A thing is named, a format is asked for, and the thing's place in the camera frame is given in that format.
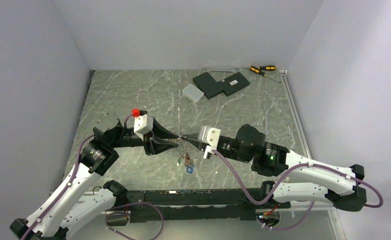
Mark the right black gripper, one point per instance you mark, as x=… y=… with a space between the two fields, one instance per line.
x=195 y=142

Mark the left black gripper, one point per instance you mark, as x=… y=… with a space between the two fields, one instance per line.
x=155 y=146

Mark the silver disc keyring with keys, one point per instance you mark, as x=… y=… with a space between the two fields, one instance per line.
x=183 y=157

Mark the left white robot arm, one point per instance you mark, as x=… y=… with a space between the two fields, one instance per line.
x=61 y=215

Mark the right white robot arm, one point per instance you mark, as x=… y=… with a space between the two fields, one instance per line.
x=299 y=178

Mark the silver wrench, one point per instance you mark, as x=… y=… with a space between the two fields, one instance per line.
x=266 y=121

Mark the yellow black screwdriver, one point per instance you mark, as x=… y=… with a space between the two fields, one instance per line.
x=262 y=68
x=265 y=74

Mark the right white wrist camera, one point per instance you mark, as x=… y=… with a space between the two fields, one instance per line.
x=209 y=136

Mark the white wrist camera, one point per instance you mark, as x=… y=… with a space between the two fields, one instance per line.
x=209 y=136
x=143 y=123

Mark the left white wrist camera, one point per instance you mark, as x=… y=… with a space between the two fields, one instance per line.
x=143 y=123

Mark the white network switch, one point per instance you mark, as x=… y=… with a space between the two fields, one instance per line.
x=192 y=93

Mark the black network switch large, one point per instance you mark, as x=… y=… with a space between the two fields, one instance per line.
x=209 y=86

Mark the black network switch small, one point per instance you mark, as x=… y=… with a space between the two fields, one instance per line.
x=234 y=83

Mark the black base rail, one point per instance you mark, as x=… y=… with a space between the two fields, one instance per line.
x=188 y=204

